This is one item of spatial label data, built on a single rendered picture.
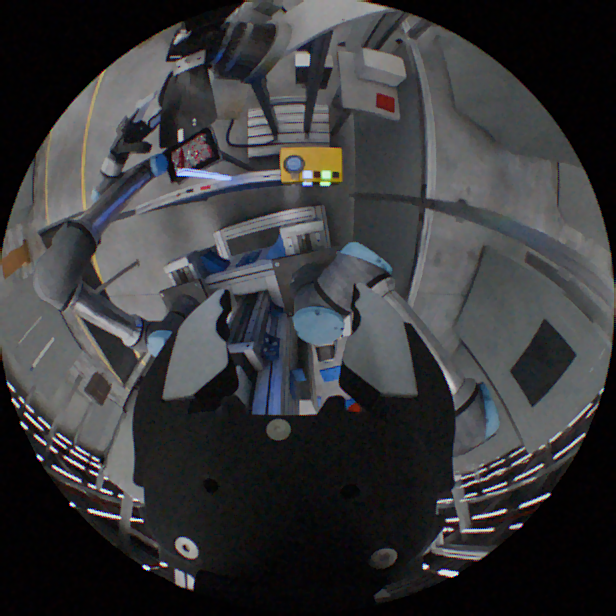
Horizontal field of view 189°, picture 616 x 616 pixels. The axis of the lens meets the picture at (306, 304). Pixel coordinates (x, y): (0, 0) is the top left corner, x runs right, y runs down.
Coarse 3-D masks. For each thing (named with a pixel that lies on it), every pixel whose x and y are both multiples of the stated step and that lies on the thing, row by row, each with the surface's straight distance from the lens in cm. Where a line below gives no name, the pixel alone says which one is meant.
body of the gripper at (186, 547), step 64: (192, 448) 5; (256, 448) 5; (320, 448) 5; (384, 448) 5; (192, 512) 5; (256, 512) 5; (320, 512) 5; (384, 512) 5; (192, 576) 6; (256, 576) 5; (320, 576) 5; (384, 576) 6
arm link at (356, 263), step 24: (336, 264) 40; (360, 264) 38; (384, 264) 39; (336, 288) 39; (384, 288) 37; (408, 312) 37; (432, 336) 38; (456, 384) 38; (480, 384) 43; (456, 408) 38; (480, 408) 40; (456, 432) 40; (480, 432) 41; (456, 456) 45
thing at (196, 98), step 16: (176, 80) 63; (192, 80) 59; (208, 80) 56; (176, 96) 60; (192, 96) 56; (208, 96) 53; (176, 112) 58; (192, 112) 53; (208, 112) 50; (160, 128) 63; (176, 128) 56; (192, 128) 52; (160, 144) 63
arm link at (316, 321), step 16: (304, 288) 49; (320, 288) 41; (304, 304) 43; (320, 304) 41; (336, 304) 40; (304, 320) 41; (320, 320) 40; (336, 320) 41; (304, 336) 44; (320, 336) 44; (336, 336) 44
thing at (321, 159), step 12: (288, 156) 53; (300, 156) 53; (312, 156) 53; (324, 156) 53; (336, 156) 54; (300, 168) 52; (312, 168) 52; (324, 168) 53; (336, 168) 53; (288, 180) 52; (300, 180) 52; (312, 180) 52; (324, 180) 52; (336, 180) 53
